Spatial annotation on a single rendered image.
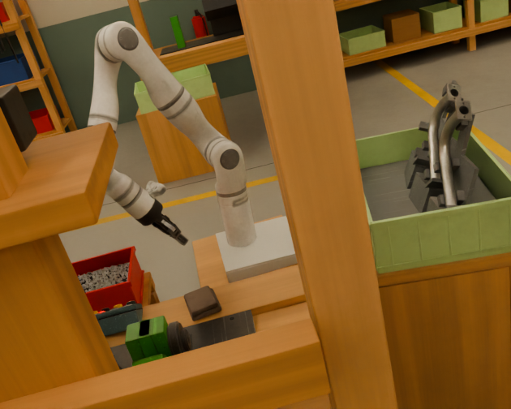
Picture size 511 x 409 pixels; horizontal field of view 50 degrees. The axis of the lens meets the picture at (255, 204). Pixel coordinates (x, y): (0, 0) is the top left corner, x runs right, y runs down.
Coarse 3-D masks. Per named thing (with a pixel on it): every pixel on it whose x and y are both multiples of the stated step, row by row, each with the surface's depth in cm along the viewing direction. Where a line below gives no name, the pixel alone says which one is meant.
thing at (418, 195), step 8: (448, 112) 169; (456, 144) 163; (416, 176) 176; (416, 184) 175; (424, 184) 169; (416, 192) 174; (424, 192) 168; (432, 192) 165; (440, 192) 165; (416, 200) 173; (424, 200) 167; (416, 208) 172; (424, 208) 168
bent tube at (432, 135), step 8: (448, 88) 161; (456, 88) 161; (448, 96) 160; (456, 96) 162; (440, 104) 166; (448, 104) 164; (432, 112) 171; (440, 112) 168; (432, 120) 171; (432, 128) 171; (432, 136) 170; (432, 144) 169; (432, 152) 168; (432, 160) 167; (432, 168) 166; (432, 176) 165; (440, 176) 165
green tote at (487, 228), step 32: (416, 128) 199; (384, 160) 205; (480, 160) 178; (384, 224) 149; (416, 224) 149; (448, 224) 148; (480, 224) 148; (384, 256) 154; (416, 256) 154; (448, 256) 153; (480, 256) 153
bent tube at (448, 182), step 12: (456, 108) 145; (468, 108) 146; (456, 120) 148; (468, 120) 145; (444, 132) 154; (444, 144) 155; (444, 156) 155; (444, 168) 154; (444, 180) 153; (444, 192) 152; (456, 204) 150
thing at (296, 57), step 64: (256, 0) 55; (320, 0) 55; (256, 64) 58; (320, 64) 58; (0, 128) 62; (320, 128) 61; (0, 192) 59; (320, 192) 65; (0, 256) 63; (64, 256) 72; (320, 256) 68; (0, 320) 66; (64, 320) 67; (320, 320) 73; (0, 384) 70; (64, 384) 72; (384, 384) 79
